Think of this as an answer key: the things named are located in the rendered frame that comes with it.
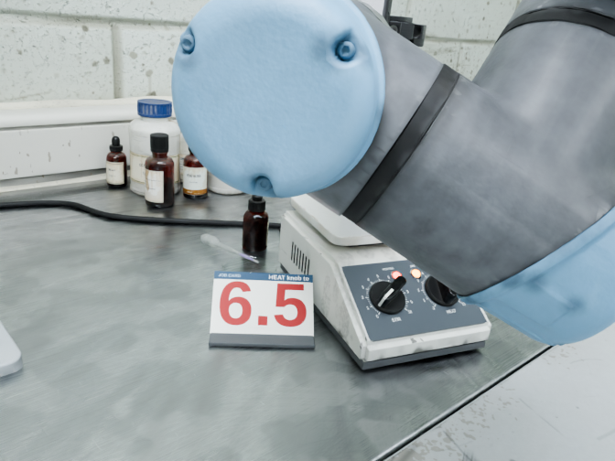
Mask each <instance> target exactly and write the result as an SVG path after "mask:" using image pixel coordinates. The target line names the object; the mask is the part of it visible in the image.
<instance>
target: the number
mask: <svg viewBox="0 0 615 461"><path fill-rule="evenodd" d="M213 326H214V327H271V328H301V329H310V283H303V282H280V281H257V280H234V279H217V286H216V299H215V312H214V324H213Z"/></svg>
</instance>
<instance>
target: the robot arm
mask: <svg viewBox="0 0 615 461"><path fill-rule="evenodd" d="M392 2H393V0H210V1H209V2H208V3H207V4H206V5H205V6H204V7H202V8H201V10H200V11H199V12H198V13H197V14H196V15H195V16H194V17H193V19H192V20H191V21H190V23H189V25H188V27H187V28H186V30H185V32H183V33H182V34H181V36H180V41H179V44H178V49H177V52H176V55H175V58H174V62H173V68H172V76H171V94H172V102H173V108H174V113H175V116H176V119H177V122H178V127H179V130H180V132H181V133H182V135H183V137H184V139H185V141H186V143H187V145H188V147H189V149H190V150H191V152H192V153H193V155H194V156H195V157H197V159H198V160H199V161H200V162H201V164H202V165H203V166H204V167H205V168H206V169H207V170H208V171H210V172H211V173H212V174H213V175H214V176H215V177H216V178H218V179H219V180H220V181H222V182H223V183H225V184H227V185H228V186H230V187H232V188H235V189H238V190H240V191H242V192H244V193H247V194H251V195H256V196H262V197H268V198H292V197H296V196H301V195H304V194H307V195H309V196H310V197H311V198H313V199H314V200H316V201H317V202H318V203H320V204H321V205H323V206H324V207H326V208H327V209H329V210H331V211H332V212H334V213H335V214H337V215H338V216H340V215H342V216H344V217H345V218H347V219H348V220H350V221H352V222H353V223H354V224H355V225H357V226H359V227H360V228H362V229H363V230H364V231H366V232H368V233H369V234H371V235H372V236H373V237H374V238H376V239H377V240H379V241H381V242H382V243H384V244H385V245H387V246H388V247H389V248H391V249H392V250H394V251H395V252H397V253H399V254H400V255H402V256H403V257H405V258H406V259H407V260H408V261H410V262H411V263H413V264H415V265H416V266H417V267H419V268H420V269H422V270H423V271H425V272H426V273H428V274H430V275H431V276H433V277H434V278H436V279H437V280H438V281H439V282H441V283H442V284H444V285H445V286H447V287H448V288H450V289H451V290H453V291H454V292H456V293H457V298H458V299H459V300H461V301H462V302H464V303H465V304H468V305H474V304H475V305H476V306H479V307H480V308H482V309H484V310H485V311H487V312H488V313H490V314H492V315H493V316H496V317H497V318H499V319H500V320H501V321H503V322H505V323H506V324H508V325H509V326H511V327H513V328H515V329H517V330H518V331H520V332H522V333H523V334H525V335H526V336H527V337H529V338H531V339H533V340H535V341H538V342H541V343H545V344H547V345H550V346H556V345H559V346H563V345H565V344H572V343H577V342H579V341H582V340H585V339H587V338H591V337H593V336H595V335H597V334H598V333H599V332H601V331H603V330H604V329H606V328H607V327H609V326H611V325H612V324H614V323H615V0H522V1H521V3H520V4H519V5H518V7H517V8H516V10H515V11H514V13H513V15H512V17H511V19H510V20H509V22H508V23H507V25H506V27H505V28H504V30H503V31H502V32H501V34H500V36H499V37H498V39H497V41H496V42H495V44H494V46H493V48H492V50H491V52H490V54H489V55H488V57H487V58H486V59H485V61H484V62H483V64H482V65H481V67H480V69H479V71H478V72H477V74H476V76H475V77H474V79H473V80H472V81H471V80H469V79H467V78H466V77H464V76H463V75H461V74H460V73H458V72H456V71H455V70H453V69H452V68H450V66H448V65H447V64H444V63H441V62H440V61H438V60H437V59H435V58H433V57H432V56H430V55H429V54H428V53H426V52H425V51H424V50H422V49H421V48H419V47H423V46H424V42H425V36H426V25H418V24H415V23H413V18H412V17H405V16H391V9H392Z"/></svg>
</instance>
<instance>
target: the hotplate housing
mask: <svg viewBox="0 0 615 461"><path fill-rule="evenodd" d="M402 260H407V259H406V258H405V257H403V256H402V255H400V254H399V253H397V252H395V251H394V250H392V249H391V248H389V247H388V246H387V245H385V244H384V243H372V244H362V245H351V246H340V245H336V244H334V243H332V242H330V241H329V240H328V239H327V238H326V237H325V236H324V235H323V234H321V233H320V232H319V231H318V230H317V229H316V228H315V227H314V226H313V225H312V224H311V223H310V222H308V221H307V220H306V219H305V218H304V217H303V216H302V215H301V214H300V213H299V212H298V211H297V210H287V211H286V213H285V214H284V215H282V219H281V231H280V242H279V254H278V261H279V262H280V268H281V269H282V271H283V272H284V273H290V274H312V275H313V309H314V310H315V311H316V313H317V314H318V315H319V317H320V318H321V319H322V320H323V322H324V323H325V324H326V325H327V327H328V328H329V329H330V331H331V332H332V333H333V334H334V336H335V337H336V338H337V339H338V341H339V342H340V343H341V345H342V346H343V347H344V348H345V349H346V350H347V351H348V352H349V354H350V355H351V356H352V358H353V359H354V360H355V361H356V363H357V364H358V365H359V366H360V367H361V369H362V370H367V369H373V368H378V367H383V366H388V365H393V364H398V363H403V362H407V361H413V360H418V359H427V358H432V357H437V356H442V355H447V354H452V353H457V352H461V351H467V350H472V349H476V348H484V346H485V340H488V338H489V334H490V331H491V323H490V321H489V319H488V318H487V316H486V314H485V312H484V310H483V309H482V308H480V310H481V312H482V314H483V315H484V316H485V318H486V320H487V322H485V323H484V324H479V325H474V326H468V327H458V328H452V329H447V330H441V331H436V332H430V333H425V334H419V335H413V336H408V337H402V338H392V339H386V340H381V341H375V342H372V341H371V340H370V339H369V337H368V334H367V332H366V329H365V327H364V324H363V323H362V320H361V316H360V313H359V311H358V308H357V306H356V304H355V302H354V299H353V297H352V294H351V290H350V288H349V286H348V283H347V281H346V278H345V276H344V273H343V271H342V266H350V265H359V264H367V263H385V262H394V261H402Z"/></svg>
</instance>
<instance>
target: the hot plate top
mask: <svg viewBox="0 0 615 461"><path fill-rule="evenodd" d="M290 204H291V206H292V207H293V208H294V209H296V210H297V211H298V212H299V213H300V214H301V215H302V216H303V217H304V218H305V219H306V220H307V221H308V222H310V223H311V224H312V225H313V226H314V227H315V228H316V229H317V230H318V231H319V232H320V233H321V234H323V235H324V236H325V237H326V238H327V239H328V240H329V241H330V242H332V243H334V244H336V245H340V246H351V245H362V244H372V243H382V242H381V241H379V240H377V239H376V238H374V237H373V236H372V235H371V234H369V233H368V232H366V231H365V230H363V229H362V228H360V227H359V226H357V225H355V224H354V223H353V222H352V221H350V220H348V219H347V218H345V217H344V216H342V215H340V216H338V215H337V214H335V213H334V212H332V211H331V210H329V209H327V208H326V207H324V206H323V205H321V204H320V203H318V202H317V201H316V200H314V199H313V198H311V197H310V196H309V195H307V194H304V195H301V196H296V197H292V198H291V199H290Z"/></svg>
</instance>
